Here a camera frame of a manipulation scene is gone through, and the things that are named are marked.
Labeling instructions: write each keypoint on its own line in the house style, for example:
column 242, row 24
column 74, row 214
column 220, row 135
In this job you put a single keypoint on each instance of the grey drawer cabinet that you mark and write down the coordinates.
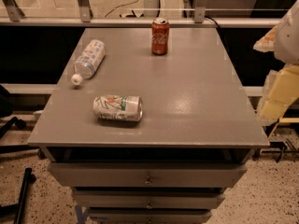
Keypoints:
column 196, row 134

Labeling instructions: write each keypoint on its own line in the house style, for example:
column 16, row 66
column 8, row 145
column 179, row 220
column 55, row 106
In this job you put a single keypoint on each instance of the clear plastic water bottle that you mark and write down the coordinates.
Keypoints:
column 87, row 63

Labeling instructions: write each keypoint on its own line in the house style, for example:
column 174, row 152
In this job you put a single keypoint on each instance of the white green 7up can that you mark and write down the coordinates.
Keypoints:
column 115, row 107

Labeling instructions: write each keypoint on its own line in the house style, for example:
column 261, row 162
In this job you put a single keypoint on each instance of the red coca-cola can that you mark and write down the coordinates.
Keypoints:
column 159, row 36

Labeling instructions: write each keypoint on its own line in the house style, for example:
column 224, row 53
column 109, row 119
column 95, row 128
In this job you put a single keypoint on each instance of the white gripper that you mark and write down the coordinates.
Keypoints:
column 288, row 39

